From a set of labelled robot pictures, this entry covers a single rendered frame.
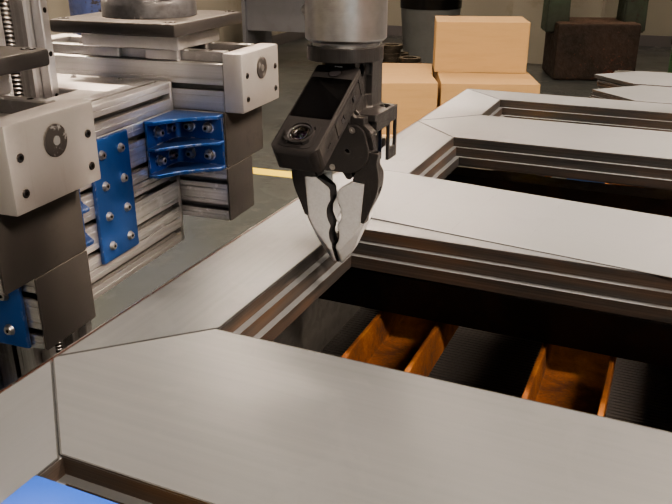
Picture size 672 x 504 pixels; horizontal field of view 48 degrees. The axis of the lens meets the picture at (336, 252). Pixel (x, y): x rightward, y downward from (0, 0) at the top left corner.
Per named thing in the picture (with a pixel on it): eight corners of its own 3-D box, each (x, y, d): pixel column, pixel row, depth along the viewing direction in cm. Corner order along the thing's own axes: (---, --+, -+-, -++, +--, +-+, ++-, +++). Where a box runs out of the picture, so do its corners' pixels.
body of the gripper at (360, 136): (398, 161, 77) (402, 39, 73) (367, 184, 70) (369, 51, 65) (330, 153, 80) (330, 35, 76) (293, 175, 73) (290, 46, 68)
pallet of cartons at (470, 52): (538, 130, 490) (550, 16, 462) (539, 172, 403) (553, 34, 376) (348, 120, 517) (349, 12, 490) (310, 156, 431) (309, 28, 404)
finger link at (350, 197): (384, 249, 80) (386, 164, 76) (362, 270, 75) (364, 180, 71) (356, 245, 81) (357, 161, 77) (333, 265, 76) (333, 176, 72)
